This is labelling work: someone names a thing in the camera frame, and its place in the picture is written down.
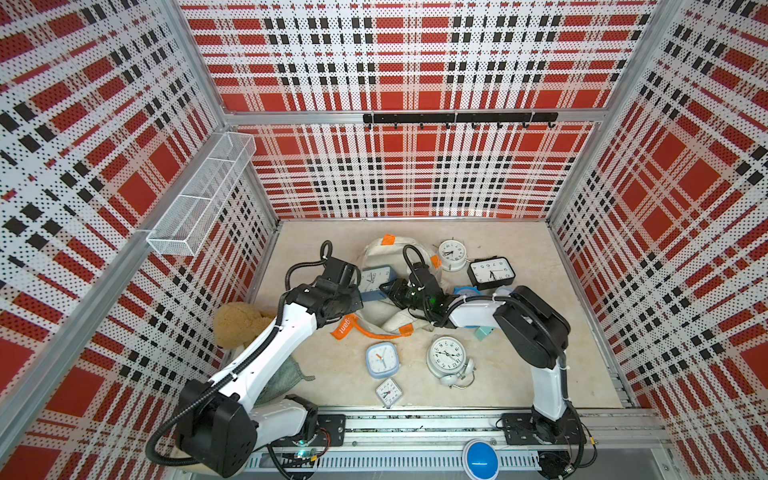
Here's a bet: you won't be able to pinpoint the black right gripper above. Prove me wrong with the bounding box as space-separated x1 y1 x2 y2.
378 277 429 313

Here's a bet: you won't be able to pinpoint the dark blue square alarm clock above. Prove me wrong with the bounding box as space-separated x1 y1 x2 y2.
359 265 396 303

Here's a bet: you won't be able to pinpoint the beige canvas bag orange handles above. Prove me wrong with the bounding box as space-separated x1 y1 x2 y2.
332 235 442 340

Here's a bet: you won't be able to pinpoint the blue round twin-bell alarm clock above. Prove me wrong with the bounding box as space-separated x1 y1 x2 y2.
453 286 481 297

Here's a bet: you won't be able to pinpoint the black and white round clock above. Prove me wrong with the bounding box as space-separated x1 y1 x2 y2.
437 239 468 272

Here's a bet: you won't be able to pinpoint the white twin-bell small clock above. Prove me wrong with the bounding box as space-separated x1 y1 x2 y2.
426 336 476 390

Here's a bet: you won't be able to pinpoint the teal small clock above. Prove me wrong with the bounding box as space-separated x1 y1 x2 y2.
474 327 494 341

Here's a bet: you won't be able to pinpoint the light blue square alarm clock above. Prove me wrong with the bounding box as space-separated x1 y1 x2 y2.
365 342 400 379

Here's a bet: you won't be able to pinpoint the black rectangular alarm clock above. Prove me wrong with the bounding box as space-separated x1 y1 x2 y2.
468 256 516 291

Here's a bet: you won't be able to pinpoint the small white square clock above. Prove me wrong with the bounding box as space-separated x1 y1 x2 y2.
375 378 403 409

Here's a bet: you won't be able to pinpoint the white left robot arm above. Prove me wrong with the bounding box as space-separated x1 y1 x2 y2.
145 254 363 478

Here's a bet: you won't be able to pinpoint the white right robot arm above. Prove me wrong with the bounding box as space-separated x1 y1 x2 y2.
379 267 580 444

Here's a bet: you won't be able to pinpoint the brown teddy bear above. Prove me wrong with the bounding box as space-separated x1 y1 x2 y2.
213 302 275 350

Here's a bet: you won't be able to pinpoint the blue round button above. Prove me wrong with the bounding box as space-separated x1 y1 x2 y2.
462 439 500 480

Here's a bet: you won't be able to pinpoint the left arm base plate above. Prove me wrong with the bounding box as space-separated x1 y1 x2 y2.
273 414 347 447

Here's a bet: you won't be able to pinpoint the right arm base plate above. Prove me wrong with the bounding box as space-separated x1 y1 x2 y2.
497 410 587 446

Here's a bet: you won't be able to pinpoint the white wire mesh basket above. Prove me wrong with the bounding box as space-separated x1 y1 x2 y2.
147 132 255 257

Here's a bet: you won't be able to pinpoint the black hook rail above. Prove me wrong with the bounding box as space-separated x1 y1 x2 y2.
362 111 559 127

